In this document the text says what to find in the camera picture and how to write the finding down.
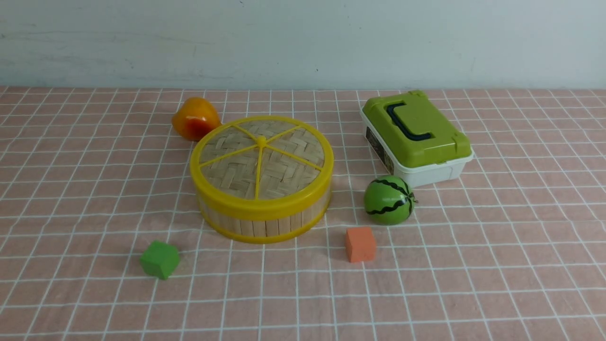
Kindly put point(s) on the green toy watermelon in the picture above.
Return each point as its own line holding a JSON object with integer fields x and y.
{"x": 389, "y": 201}

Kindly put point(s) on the green foam cube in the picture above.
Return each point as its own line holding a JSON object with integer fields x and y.
{"x": 160, "y": 259}

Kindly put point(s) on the bamboo steamer basket yellow rims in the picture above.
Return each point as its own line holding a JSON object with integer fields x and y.
{"x": 266, "y": 231}

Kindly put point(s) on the pink checkered tablecloth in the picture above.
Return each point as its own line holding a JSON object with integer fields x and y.
{"x": 512, "y": 250}

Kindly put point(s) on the green white lidded box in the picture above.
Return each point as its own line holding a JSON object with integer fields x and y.
{"x": 414, "y": 140}

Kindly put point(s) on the yellow woven steamer lid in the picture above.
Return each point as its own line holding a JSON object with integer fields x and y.
{"x": 262, "y": 168}

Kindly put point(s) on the orange foam cube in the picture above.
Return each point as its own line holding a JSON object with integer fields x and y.
{"x": 360, "y": 244}

